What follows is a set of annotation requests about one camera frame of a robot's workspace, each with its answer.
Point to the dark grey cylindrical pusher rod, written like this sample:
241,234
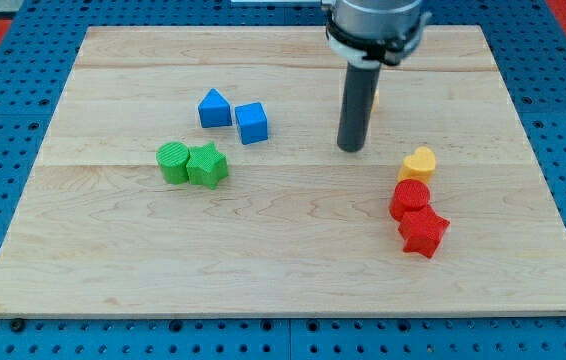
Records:
357,100

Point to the yellow hexagon block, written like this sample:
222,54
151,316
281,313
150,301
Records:
375,100

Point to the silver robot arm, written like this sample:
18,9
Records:
369,34

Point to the yellow heart block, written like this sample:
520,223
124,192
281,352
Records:
420,165

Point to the blue cube block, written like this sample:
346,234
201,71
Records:
252,123

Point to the red cylinder block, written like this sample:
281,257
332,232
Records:
409,195

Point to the blue triangle block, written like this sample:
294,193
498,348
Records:
214,110

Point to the red star block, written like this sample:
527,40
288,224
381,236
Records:
422,231

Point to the green star block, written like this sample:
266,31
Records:
206,166

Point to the light wooden board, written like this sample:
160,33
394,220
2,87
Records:
298,228

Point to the green cylinder block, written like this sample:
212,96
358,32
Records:
172,159

